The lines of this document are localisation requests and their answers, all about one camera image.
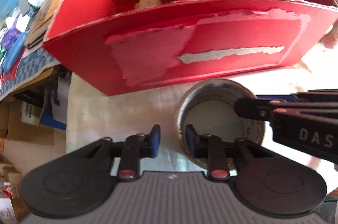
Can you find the purple plastic item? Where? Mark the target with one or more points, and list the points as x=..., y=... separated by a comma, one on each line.
x=10, y=36

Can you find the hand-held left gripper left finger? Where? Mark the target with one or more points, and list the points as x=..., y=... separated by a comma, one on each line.
x=155, y=141

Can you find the brown cardboard box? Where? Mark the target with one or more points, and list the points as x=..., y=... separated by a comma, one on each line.
x=50, y=7

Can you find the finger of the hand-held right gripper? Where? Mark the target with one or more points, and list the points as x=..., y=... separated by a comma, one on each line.
x=311, y=96
x=253, y=109

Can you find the large tape roll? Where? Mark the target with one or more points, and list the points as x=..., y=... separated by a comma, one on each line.
x=211, y=89

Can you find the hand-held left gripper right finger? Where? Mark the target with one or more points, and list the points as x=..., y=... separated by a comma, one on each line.
x=190, y=141

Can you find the blue patterned cloth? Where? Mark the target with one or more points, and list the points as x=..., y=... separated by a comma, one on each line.
x=29, y=65

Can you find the blue and white paper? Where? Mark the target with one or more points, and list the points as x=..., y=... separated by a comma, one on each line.
x=56, y=108

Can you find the red cardboard box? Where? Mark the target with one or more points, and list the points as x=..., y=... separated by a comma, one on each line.
x=224, y=36

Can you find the beige wooden toy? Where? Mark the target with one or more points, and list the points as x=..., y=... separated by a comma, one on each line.
x=148, y=1

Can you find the plain cardboard box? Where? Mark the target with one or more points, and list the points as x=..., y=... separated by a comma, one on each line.
x=26, y=131

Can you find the small cardboard box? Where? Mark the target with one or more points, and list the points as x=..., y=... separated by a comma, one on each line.
x=10, y=187

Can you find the blue plastic tool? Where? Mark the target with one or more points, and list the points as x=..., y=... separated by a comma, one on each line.
x=14, y=52

